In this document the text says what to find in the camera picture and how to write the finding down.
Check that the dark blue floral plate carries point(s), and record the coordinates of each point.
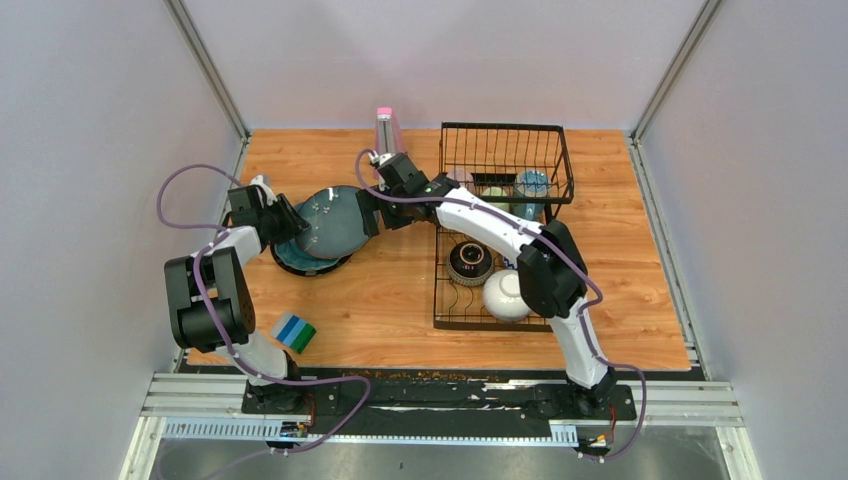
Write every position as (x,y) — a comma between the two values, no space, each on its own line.
(336,225)

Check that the pink metronome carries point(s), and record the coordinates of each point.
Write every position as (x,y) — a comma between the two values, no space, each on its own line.
(388,134)

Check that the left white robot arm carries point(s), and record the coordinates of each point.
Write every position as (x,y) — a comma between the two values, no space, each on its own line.
(210,306)

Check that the blue green striped block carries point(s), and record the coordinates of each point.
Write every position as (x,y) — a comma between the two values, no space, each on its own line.
(293,332)

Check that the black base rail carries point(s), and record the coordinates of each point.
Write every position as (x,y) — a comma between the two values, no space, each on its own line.
(439,403)

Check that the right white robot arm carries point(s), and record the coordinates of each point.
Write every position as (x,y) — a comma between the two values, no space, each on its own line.
(553,281)

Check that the blue mug yellow inside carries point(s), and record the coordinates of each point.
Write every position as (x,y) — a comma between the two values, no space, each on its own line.
(530,184)

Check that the black gold patterned bowl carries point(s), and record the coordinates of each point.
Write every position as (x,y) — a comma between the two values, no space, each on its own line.
(469,263)

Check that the teal middle plate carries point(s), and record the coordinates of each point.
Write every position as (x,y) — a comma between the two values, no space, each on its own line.
(311,215)

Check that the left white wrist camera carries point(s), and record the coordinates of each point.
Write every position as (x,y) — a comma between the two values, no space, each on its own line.
(267,195)

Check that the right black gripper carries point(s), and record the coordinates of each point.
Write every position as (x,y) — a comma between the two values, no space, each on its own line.
(368,203)

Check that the black bottom plate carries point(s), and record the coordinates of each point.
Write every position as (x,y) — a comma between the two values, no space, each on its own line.
(292,259)

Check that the pink mug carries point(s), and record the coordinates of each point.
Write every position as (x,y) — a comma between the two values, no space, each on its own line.
(463,177)

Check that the green handled cream mug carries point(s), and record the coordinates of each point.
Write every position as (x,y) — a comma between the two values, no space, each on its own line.
(497,197)

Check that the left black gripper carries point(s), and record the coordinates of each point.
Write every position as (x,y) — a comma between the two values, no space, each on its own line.
(295,223)

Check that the white patterned bowl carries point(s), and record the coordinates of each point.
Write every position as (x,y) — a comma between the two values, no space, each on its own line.
(502,297)

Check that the black wire dish rack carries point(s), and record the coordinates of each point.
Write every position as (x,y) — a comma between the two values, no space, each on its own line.
(495,153)

